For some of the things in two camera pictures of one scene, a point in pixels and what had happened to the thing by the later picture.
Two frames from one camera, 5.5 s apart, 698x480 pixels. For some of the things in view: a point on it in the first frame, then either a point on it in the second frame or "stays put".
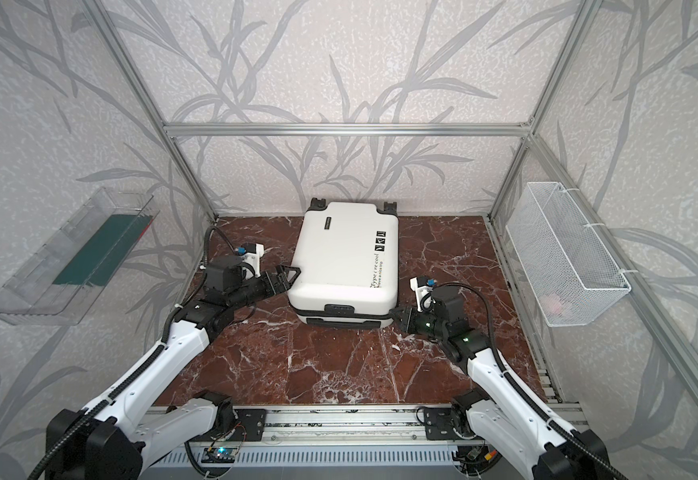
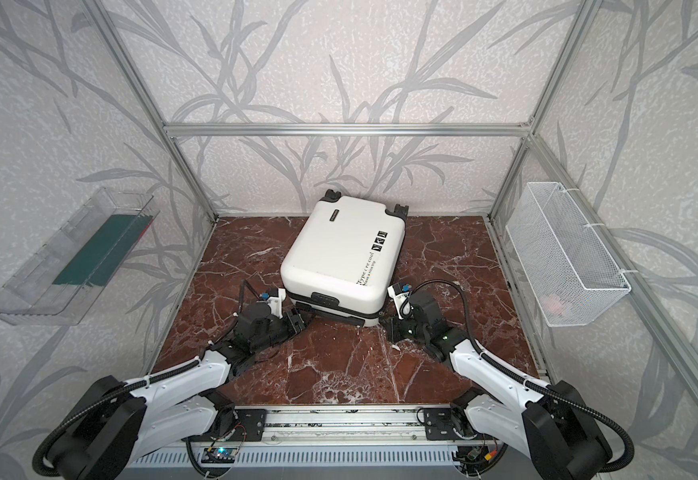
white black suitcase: (348, 254) stays put
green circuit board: (219, 455) stays put
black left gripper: (271, 283) → (288, 320)
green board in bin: (104, 250) stays put
